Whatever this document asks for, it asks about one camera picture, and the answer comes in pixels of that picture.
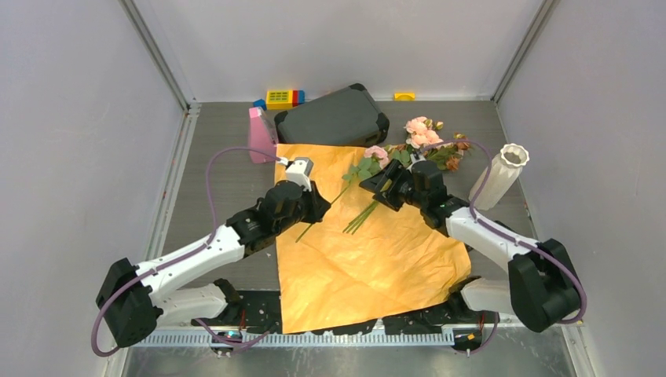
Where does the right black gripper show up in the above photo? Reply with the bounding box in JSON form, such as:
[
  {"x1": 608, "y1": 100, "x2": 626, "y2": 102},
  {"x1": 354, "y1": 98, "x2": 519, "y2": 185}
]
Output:
[{"x1": 360, "y1": 159, "x2": 427, "y2": 213}]

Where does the pink rose stem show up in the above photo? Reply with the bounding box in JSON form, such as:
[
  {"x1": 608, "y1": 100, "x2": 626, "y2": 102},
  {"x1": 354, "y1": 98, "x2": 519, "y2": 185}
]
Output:
[{"x1": 291, "y1": 144, "x2": 391, "y2": 243}]

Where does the remaining flower bunch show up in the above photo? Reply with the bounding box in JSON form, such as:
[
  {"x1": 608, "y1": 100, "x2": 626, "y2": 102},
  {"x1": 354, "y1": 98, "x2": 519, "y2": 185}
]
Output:
[{"x1": 371, "y1": 116, "x2": 470, "y2": 236}]

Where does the orange flower bouquet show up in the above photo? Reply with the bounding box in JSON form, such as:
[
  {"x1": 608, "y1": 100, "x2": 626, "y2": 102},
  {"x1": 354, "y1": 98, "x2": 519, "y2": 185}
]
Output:
[{"x1": 276, "y1": 145, "x2": 471, "y2": 333}]

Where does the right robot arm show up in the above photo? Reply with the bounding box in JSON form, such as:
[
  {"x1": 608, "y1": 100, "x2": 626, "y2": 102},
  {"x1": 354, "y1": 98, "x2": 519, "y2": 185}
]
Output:
[{"x1": 360, "y1": 160, "x2": 587, "y2": 332}]

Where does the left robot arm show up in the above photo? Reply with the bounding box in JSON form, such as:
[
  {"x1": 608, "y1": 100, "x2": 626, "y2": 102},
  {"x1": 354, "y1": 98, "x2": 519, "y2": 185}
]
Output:
[{"x1": 91, "y1": 180, "x2": 331, "y2": 348}]

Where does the white ribbed vase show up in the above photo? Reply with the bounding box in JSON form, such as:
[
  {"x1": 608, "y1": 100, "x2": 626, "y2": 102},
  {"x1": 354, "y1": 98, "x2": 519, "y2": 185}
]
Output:
[{"x1": 469, "y1": 143, "x2": 530, "y2": 210}]

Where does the dark grey hard case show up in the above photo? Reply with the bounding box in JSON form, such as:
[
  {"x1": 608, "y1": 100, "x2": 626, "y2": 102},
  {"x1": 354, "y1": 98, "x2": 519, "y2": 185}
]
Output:
[{"x1": 274, "y1": 83, "x2": 390, "y2": 147}]

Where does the small yellow toy piece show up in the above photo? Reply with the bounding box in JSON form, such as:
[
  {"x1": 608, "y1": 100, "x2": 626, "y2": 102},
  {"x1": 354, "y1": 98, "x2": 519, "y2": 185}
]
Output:
[{"x1": 393, "y1": 92, "x2": 415, "y2": 101}]

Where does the yellow toy block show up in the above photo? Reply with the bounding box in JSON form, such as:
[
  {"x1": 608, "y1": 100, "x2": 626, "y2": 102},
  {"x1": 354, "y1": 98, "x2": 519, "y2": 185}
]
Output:
[{"x1": 265, "y1": 90, "x2": 298, "y2": 111}]

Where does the red blue toy block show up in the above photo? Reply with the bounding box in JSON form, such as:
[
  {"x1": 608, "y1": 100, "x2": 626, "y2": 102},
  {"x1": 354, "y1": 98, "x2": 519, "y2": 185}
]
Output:
[{"x1": 291, "y1": 90, "x2": 306, "y2": 107}]

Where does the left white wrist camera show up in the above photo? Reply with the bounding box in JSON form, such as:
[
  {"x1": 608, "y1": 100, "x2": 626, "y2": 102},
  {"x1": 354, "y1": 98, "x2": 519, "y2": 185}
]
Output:
[{"x1": 285, "y1": 157, "x2": 314, "y2": 192}]

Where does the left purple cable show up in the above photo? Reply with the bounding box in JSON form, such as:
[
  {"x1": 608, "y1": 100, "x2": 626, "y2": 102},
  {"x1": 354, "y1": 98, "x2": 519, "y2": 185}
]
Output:
[{"x1": 91, "y1": 147, "x2": 290, "y2": 358}]

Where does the purple cable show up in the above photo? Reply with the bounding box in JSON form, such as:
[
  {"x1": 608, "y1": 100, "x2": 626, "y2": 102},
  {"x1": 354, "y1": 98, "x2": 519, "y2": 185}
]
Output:
[
  {"x1": 421, "y1": 139, "x2": 588, "y2": 355},
  {"x1": 91, "y1": 147, "x2": 290, "y2": 358}
]

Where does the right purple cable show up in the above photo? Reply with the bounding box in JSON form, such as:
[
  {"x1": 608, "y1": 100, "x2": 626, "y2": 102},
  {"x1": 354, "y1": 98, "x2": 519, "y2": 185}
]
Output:
[{"x1": 421, "y1": 139, "x2": 588, "y2": 355}]

